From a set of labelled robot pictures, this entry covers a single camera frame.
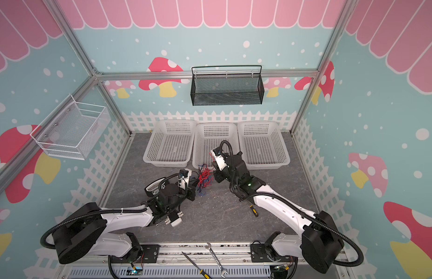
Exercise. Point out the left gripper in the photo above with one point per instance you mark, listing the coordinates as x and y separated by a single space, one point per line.
191 192

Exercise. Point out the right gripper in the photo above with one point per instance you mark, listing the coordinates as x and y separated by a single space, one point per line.
221 172

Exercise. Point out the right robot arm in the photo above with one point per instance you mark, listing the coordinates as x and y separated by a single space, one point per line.
319 241

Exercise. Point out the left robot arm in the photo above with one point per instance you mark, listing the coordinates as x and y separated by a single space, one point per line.
92 230

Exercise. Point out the middle white plastic basket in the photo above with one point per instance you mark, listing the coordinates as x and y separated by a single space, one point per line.
208 136

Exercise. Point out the white plastic basket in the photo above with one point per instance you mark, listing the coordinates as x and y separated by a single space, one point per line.
262 145
208 136
171 143

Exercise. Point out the right white plastic basket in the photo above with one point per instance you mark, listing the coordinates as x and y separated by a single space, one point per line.
262 145

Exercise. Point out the left white plastic basket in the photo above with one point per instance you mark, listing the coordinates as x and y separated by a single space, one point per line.
171 143

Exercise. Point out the yellow black small screwdriver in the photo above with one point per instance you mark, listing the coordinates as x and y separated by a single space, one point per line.
255 213

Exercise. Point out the silver combination wrench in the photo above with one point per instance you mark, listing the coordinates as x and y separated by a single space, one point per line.
223 271

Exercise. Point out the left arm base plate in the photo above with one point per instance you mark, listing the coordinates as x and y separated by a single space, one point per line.
148 253

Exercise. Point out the black wire mesh wall basket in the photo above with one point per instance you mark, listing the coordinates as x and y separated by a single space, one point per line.
227 85

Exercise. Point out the yellow handled front screwdriver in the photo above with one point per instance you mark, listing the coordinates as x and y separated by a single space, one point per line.
201 271

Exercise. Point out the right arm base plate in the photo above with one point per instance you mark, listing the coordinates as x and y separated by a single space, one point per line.
262 253

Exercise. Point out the white wire wall basket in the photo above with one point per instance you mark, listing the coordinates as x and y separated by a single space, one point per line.
72 129

